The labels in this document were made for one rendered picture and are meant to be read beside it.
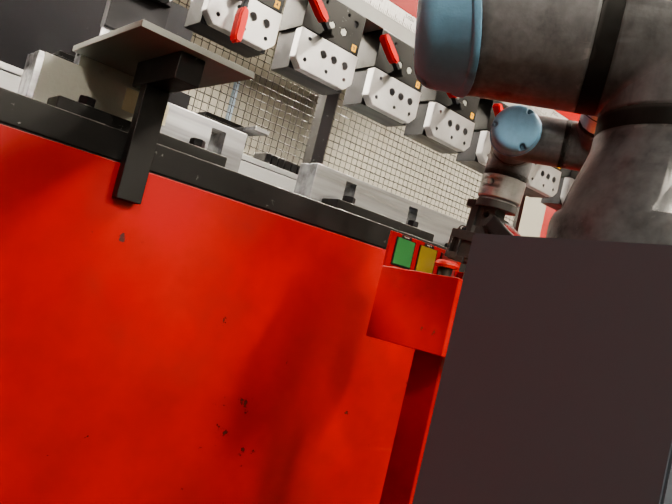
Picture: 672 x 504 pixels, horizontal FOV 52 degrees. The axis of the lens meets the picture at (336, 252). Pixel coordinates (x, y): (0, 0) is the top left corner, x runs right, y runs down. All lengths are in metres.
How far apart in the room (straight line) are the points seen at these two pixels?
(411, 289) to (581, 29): 0.67
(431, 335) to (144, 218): 0.47
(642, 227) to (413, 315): 0.68
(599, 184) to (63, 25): 1.46
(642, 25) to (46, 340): 0.86
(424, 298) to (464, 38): 0.63
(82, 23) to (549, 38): 1.41
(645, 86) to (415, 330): 0.67
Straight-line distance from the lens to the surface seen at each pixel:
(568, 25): 0.51
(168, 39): 0.99
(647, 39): 0.51
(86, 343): 1.10
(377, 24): 1.55
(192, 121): 1.28
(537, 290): 0.46
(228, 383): 1.23
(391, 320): 1.12
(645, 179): 0.47
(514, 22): 0.51
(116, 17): 1.26
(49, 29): 1.76
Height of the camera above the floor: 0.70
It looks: 4 degrees up
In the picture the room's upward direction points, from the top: 14 degrees clockwise
